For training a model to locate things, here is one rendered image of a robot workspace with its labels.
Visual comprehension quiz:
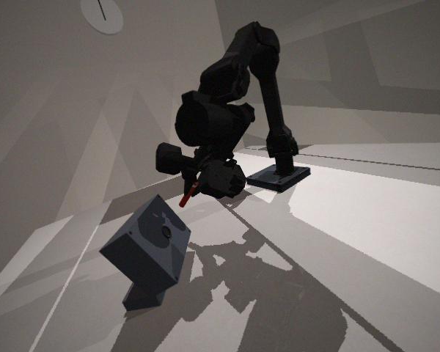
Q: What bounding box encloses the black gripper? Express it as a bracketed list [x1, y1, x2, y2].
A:
[155, 142, 246, 197]

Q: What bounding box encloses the dark red peg with grey band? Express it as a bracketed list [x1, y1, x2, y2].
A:
[179, 182, 198, 208]

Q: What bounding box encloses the grey sloped panel with hole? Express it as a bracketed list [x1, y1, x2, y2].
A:
[99, 194, 191, 311]

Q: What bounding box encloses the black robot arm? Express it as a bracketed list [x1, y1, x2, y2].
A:
[175, 21, 299, 199]

